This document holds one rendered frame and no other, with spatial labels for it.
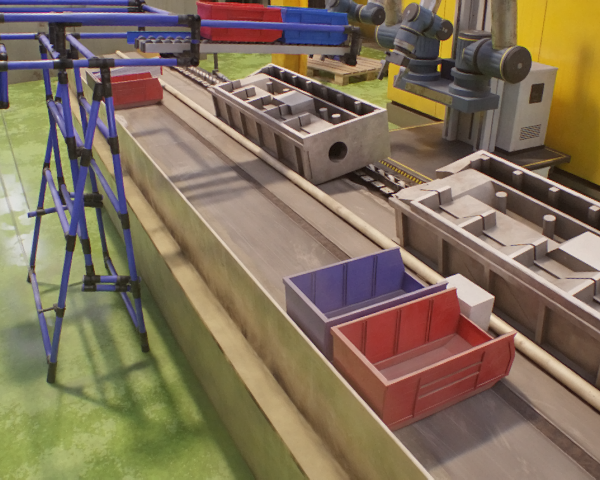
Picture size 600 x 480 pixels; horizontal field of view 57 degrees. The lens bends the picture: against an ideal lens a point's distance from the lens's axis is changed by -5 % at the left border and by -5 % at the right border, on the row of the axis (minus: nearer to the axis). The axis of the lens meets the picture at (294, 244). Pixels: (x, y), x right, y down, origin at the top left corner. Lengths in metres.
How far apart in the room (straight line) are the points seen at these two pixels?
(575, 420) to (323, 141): 1.29
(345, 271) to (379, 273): 0.10
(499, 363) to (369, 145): 1.20
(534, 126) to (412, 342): 2.88
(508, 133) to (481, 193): 2.19
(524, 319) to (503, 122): 2.61
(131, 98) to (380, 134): 1.59
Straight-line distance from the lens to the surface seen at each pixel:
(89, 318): 2.85
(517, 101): 3.82
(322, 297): 1.36
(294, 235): 1.78
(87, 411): 2.35
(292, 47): 2.38
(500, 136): 3.94
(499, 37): 3.25
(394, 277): 1.46
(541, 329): 1.36
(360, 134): 2.17
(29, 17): 2.02
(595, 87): 4.01
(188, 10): 8.71
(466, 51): 3.44
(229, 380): 1.92
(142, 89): 3.33
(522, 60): 3.27
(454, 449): 1.14
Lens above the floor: 1.58
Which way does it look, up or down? 29 degrees down
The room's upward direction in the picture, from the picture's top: straight up
